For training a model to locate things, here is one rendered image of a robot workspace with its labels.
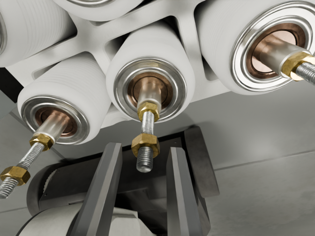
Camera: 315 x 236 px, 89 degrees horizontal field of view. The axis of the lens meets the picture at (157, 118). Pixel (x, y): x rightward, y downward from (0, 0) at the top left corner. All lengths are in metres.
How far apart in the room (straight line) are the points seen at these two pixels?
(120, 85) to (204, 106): 0.36
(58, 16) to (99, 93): 0.09
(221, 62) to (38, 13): 0.18
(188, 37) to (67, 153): 0.61
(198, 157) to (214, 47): 0.29
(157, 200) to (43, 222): 0.23
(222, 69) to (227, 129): 0.43
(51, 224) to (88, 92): 0.24
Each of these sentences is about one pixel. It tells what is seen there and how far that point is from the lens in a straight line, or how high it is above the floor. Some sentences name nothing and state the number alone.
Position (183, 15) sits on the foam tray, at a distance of 0.22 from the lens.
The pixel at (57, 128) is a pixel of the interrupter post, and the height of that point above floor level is 0.27.
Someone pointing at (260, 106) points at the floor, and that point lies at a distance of 0.57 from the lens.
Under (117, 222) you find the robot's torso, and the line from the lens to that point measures 0.36.
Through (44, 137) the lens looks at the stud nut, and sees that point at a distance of 0.20.
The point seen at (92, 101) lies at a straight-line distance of 0.21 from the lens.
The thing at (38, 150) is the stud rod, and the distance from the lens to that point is 0.20.
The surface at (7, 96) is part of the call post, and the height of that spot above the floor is 0.16.
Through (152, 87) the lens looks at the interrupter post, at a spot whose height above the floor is 0.26.
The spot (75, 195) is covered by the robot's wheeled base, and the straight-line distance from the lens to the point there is 0.55.
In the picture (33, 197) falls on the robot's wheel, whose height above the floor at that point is 0.16.
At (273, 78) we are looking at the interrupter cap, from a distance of 0.19.
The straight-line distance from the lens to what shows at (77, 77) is 0.22.
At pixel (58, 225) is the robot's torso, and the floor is 0.30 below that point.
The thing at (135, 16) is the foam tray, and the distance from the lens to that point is 0.22.
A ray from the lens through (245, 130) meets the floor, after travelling 0.62.
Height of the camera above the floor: 0.40
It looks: 52 degrees down
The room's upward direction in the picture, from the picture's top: 180 degrees counter-clockwise
